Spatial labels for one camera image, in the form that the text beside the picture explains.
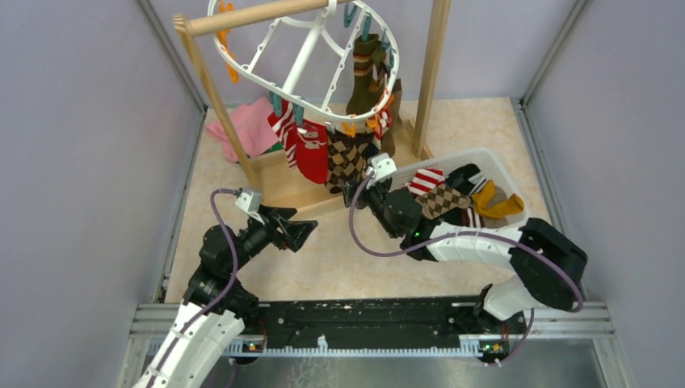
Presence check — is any navy white red hanging sock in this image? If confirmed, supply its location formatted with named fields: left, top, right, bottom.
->
left=366, top=109, right=393, bottom=141

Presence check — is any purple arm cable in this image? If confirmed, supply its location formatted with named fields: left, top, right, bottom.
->
left=144, top=188, right=240, bottom=388
left=348, top=174, right=586, bottom=365

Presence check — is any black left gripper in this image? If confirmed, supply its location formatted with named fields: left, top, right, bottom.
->
left=226, top=204, right=317, bottom=273

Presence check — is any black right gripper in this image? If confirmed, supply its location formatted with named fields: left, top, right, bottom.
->
left=338, top=176, right=400, bottom=239

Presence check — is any white round clip hanger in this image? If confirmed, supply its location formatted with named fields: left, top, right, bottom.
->
left=193, top=1, right=400, bottom=122

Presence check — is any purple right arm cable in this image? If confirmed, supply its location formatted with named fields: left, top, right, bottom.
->
left=348, top=174, right=586, bottom=365

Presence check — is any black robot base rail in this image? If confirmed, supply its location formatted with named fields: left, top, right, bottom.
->
left=225, top=296, right=528, bottom=365

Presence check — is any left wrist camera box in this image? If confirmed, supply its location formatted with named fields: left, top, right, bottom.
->
left=234, top=188, right=263, bottom=220

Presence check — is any teal clothes clip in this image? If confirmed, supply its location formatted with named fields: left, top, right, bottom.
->
left=292, top=103, right=305, bottom=128
left=269, top=91, right=283, bottom=117

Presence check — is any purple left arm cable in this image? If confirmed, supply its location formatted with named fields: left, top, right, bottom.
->
left=144, top=188, right=240, bottom=388

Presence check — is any black sock in basket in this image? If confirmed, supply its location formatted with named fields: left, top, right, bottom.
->
left=446, top=163, right=487, bottom=228

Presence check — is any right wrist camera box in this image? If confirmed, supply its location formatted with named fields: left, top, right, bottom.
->
left=366, top=153, right=397, bottom=188

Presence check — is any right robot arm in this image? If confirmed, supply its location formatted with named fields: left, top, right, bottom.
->
left=342, top=179, right=588, bottom=333

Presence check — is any orange clothes clip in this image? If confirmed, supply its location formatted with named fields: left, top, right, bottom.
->
left=341, top=122, right=357, bottom=138

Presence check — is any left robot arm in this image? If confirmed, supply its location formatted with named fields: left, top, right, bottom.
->
left=135, top=205, right=318, bottom=387

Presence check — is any pink cloth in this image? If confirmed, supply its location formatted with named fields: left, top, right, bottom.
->
left=205, top=97, right=279, bottom=162

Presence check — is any beige argyle sock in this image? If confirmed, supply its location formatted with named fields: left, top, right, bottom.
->
left=415, top=184, right=473, bottom=219

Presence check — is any brown argyle sock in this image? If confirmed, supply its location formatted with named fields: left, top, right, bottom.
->
left=350, top=133, right=379, bottom=182
left=325, top=132, right=357, bottom=194

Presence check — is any red white striped sock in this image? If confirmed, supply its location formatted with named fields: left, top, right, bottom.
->
left=267, top=100, right=299, bottom=168

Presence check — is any yellow sock in basket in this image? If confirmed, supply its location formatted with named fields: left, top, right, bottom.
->
left=471, top=180, right=525, bottom=219

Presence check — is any olive striped hanging sock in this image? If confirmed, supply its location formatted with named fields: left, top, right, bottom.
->
left=346, top=33, right=385, bottom=115

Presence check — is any wooden hanger rack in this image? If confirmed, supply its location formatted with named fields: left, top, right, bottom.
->
left=173, top=1, right=451, bottom=216

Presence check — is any green cloth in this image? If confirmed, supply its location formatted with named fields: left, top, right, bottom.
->
left=267, top=142, right=283, bottom=153

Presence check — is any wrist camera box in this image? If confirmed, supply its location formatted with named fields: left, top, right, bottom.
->
left=234, top=188, right=263, bottom=220
left=366, top=153, right=397, bottom=188

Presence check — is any white plastic laundry basket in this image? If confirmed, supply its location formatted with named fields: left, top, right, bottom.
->
left=391, top=148, right=529, bottom=229

